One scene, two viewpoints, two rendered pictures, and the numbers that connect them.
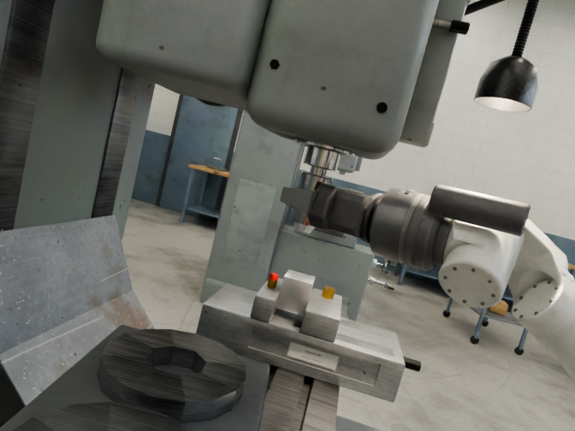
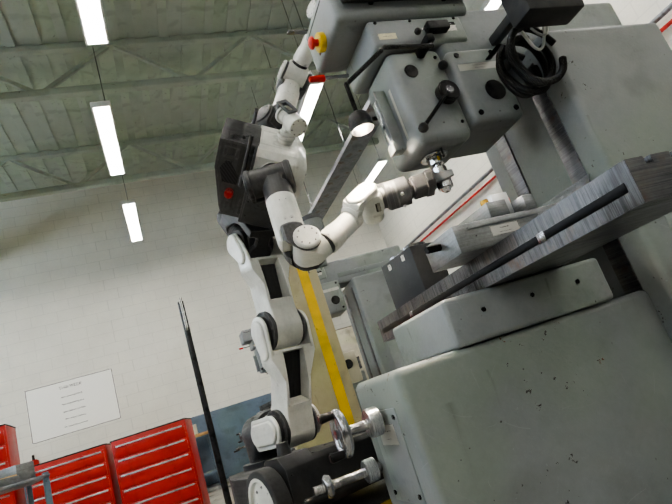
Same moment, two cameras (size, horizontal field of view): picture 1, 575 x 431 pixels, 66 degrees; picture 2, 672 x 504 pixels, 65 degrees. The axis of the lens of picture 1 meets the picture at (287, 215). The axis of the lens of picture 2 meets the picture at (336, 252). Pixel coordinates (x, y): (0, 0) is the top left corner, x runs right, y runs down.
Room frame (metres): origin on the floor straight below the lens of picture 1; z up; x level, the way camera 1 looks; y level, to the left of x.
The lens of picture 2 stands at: (1.76, -1.08, 0.72)
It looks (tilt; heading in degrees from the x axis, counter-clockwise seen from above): 15 degrees up; 151
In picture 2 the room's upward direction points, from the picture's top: 18 degrees counter-clockwise
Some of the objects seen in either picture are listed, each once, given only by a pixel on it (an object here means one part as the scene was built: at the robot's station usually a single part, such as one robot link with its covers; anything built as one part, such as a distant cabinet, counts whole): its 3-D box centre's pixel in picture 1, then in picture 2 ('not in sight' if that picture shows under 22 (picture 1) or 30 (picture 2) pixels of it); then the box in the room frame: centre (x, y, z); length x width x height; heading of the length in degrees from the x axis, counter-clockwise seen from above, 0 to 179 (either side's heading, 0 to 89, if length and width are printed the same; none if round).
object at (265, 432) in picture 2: not in sight; (286, 426); (-0.18, -0.45, 0.68); 0.21 x 0.20 x 0.13; 10
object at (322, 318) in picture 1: (323, 312); (482, 219); (0.78, -0.11, 1.03); 0.15 x 0.06 x 0.04; 173
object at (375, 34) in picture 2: not in sight; (405, 56); (0.62, 0.02, 1.68); 0.34 x 0.24 x 0.10; 82
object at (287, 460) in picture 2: not in sight; (297, 450); (-0.15, -0.44, 0.59); 0.64 x 0.52 x 0.33; 10
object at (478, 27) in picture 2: not in sight; (518, 50); (0.68, 0.47, 1.66); 0.80 x 0.23 x 0.20; 82
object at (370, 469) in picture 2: not in sight; (342, 481); (0.40, -0.53, 0.52); 0.22 x 0.06 x 0.06; 82
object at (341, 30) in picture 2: not in sight; (384, 24); (0.62, -0.01, 1.81); 0.47 x 0.26 x 0.16; 82
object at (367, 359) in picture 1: (304, 326); (495, 230); (0.78, -0.08, 0.99); 0.35 x 0.15 x 0.11; 83
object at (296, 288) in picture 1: (296, 292); (496, 208); (0.79, -0.05, 1.05); 0.06 x 0.05 x 0.06; 173
